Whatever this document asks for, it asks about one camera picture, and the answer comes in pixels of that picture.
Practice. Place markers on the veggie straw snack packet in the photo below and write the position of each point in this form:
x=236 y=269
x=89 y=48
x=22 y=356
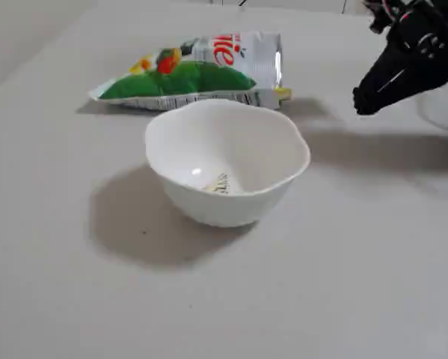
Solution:
x=178 y=80

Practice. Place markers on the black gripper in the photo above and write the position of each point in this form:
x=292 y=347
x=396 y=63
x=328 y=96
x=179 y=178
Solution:
x=397 y=80

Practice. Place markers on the white ceramic bowl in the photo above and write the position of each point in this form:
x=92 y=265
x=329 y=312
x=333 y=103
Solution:
x=246 y=149

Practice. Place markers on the pale green veggie straw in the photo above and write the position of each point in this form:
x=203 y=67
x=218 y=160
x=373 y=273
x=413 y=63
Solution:
x=283 y=93

